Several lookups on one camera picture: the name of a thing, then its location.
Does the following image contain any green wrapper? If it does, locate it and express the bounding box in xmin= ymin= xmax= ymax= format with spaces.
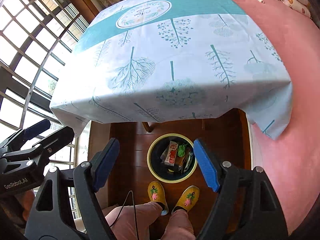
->
xmin=177 ymin=144 xmax=187 ymax=158

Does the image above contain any red white milk carton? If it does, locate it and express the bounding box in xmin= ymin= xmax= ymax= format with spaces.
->
xmin=164 ymin=141 xmax=178 ymax=166

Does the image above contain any right pink trouser leg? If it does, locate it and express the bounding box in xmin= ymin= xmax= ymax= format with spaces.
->
xmin=161 ymin=209 xmax=196 ymax=240

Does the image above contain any black cable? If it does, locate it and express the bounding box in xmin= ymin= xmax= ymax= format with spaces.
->
xmin=109 ymin=190 xmax=140 ymax=240

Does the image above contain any yellow slipper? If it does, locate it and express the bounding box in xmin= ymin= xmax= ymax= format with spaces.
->
xmin=171 ymin=185 xmax=200 ymax=214
xmin=148 ymin=181 xmax=169 ymax=216

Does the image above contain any pink trouser leg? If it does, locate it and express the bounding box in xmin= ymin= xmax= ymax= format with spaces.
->
xmin=105 ymin=202 xmax=162 ymax=239
xmin=161 ymin=209 xmax=196 ymax=240

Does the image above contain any pink bed sheet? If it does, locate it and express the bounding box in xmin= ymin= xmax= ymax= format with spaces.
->
xmin=233 ymin=0 xmax=319 ymax=232

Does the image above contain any right yellow slipper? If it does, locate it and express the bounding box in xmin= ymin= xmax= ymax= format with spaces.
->
xmin=171 ymin=185 xmax=200 ymax=214

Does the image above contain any leaf pattern tablecloth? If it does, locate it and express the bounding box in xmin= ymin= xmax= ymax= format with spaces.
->
xmin=50 ymin=0 xmax=292 ymax=139

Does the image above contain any left pink trouser leg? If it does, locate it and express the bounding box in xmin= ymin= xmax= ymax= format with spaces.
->
xmin=105 ymin=202 xmax=162 ymax=239

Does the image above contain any blue yellow trash bin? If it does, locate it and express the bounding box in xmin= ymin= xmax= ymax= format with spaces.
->
xmin=146 ymin=133 xmax=197 ymax=184

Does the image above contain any orange snack wrapper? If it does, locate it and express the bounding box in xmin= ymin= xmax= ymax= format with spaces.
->
xmin=175 ymin=148 xmax=194 ymax=174

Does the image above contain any window frame grid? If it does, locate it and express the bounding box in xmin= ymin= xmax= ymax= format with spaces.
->
xmin=1 ymin=0 xmax=88 ymax=149

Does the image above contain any left yellow slipper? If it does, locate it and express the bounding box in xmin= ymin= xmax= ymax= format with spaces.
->
xmin=148 ymin=181 xmax=169 ymax=216

